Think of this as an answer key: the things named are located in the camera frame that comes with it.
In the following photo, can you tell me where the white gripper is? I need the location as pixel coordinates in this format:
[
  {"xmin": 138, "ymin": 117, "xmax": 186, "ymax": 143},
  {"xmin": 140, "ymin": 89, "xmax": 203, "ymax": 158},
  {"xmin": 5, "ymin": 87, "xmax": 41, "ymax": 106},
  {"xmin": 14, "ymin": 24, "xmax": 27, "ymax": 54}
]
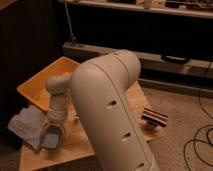
[{"xmin": 39, "ymin": 119, "xmax": 67, "ymax": 151}]

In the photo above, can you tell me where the black handle on shelf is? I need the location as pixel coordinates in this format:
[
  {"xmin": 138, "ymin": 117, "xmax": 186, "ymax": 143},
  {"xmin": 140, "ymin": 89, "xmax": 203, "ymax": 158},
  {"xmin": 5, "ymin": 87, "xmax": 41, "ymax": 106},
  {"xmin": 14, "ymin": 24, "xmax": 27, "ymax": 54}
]
[{"xmin": 161, "ymin": 55, "xmax": 191, "ymax": 64}]

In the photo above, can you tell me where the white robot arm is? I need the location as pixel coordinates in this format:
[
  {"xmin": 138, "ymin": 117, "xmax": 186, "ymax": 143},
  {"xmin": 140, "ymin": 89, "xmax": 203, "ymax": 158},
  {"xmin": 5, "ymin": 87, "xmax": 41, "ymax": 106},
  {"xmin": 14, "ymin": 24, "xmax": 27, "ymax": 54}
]
[{"xmin": 46, "ymin": 50, "xmax": 159, "ymax": 171}]

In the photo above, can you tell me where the grey cloth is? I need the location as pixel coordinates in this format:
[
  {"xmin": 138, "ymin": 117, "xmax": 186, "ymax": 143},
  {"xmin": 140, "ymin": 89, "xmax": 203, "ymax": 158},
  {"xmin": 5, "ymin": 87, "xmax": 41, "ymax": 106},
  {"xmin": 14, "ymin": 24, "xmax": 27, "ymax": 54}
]
[{"xmin": 7, "ymin": 105, "xmax": 45, "ymax": 151}]

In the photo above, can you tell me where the orange plastic tray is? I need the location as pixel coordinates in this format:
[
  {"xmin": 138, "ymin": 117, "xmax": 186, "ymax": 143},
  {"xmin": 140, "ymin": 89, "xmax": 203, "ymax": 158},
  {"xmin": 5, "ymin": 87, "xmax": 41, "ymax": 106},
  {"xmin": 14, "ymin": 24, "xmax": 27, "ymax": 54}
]
[{"xmin": 17, "ymin": 57, "xmax": 78, "ymax": 112}]

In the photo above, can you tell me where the striped brush block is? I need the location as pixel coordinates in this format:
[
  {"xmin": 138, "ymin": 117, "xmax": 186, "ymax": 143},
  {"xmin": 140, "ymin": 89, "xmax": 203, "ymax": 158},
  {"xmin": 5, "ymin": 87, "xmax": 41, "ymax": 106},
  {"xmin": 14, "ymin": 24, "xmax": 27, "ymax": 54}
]
[{"xmin": 141, "ymin": 108, "xmax": 168, "ymax": 127}]

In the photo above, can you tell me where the grey metal shelf frame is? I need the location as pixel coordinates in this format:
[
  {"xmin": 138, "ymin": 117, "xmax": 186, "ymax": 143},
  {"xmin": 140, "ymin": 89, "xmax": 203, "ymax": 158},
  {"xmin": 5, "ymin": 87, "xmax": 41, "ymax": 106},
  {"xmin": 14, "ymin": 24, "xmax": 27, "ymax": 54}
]
[{"xmin": 59, "ymin": 0, "xmax": 213, "ymax": 98}]

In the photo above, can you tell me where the black cable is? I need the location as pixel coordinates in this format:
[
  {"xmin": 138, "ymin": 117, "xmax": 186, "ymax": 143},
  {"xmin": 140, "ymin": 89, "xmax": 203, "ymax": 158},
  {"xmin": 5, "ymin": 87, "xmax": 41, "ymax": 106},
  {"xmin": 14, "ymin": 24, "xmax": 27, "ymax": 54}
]
[{"xmin": 183, "ymin": 61, "xmax": 213, "ymax": 171}]

